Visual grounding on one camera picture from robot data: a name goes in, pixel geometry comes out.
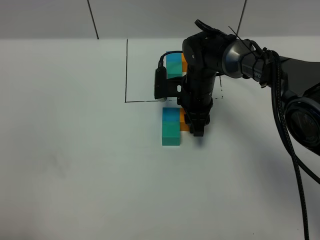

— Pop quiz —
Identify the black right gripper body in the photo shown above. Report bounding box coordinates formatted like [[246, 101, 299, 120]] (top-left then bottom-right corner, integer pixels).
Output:
[[177, 69, 217, 133]]

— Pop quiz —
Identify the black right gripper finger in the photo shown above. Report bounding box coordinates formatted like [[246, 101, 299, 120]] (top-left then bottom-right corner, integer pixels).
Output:
[[191, 117, 209, 137]]

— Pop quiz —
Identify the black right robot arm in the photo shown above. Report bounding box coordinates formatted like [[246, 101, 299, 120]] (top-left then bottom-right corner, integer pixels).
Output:
[[182, 20, 320, 154]]

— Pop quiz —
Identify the orange template block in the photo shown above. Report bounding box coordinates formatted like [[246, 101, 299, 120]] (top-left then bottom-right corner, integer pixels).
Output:
[[181, 53, 188, 73]]

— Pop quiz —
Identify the teal template block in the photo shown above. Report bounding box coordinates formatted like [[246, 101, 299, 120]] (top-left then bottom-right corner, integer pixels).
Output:
[[166, 61, 183, 79]]

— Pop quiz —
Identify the blue template block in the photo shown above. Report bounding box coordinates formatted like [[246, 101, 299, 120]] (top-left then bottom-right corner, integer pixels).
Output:
[[165, 50, 183, 63]]

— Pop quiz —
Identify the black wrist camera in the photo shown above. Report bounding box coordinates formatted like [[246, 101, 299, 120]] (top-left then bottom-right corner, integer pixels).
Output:
[[154, 66, 168, 103]]

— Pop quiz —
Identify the black braided cable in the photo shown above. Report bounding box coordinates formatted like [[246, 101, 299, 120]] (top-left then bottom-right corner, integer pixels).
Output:
[[268, 49, 320, 240]]

